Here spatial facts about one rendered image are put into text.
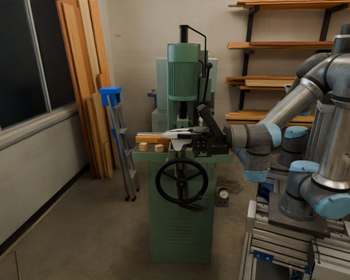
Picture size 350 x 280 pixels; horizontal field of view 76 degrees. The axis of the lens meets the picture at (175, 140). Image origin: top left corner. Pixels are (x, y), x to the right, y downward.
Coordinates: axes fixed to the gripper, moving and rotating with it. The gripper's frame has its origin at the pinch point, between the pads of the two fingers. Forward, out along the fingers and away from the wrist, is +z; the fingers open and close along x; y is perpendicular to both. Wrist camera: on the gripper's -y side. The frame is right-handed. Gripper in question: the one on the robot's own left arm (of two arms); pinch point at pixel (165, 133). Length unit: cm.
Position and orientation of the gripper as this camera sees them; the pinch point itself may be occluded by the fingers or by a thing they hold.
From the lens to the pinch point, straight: 70.2
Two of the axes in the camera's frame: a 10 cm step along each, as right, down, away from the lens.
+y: 0.3, 9.6, 2.9
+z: -10.0, 0.4, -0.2
